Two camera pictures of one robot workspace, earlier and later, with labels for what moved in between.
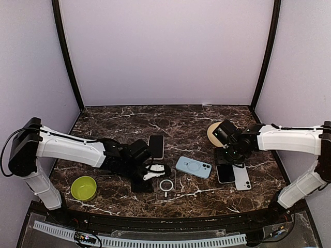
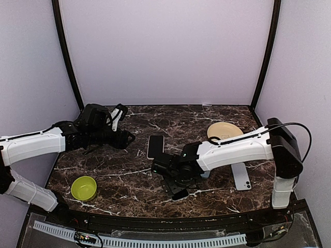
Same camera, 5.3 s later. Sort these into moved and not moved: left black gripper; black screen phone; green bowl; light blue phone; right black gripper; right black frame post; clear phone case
Moved: black screen phone; left black gripper; right black gripper; clear phone case
Not moved: green bowl; right black frame post; light blue phone
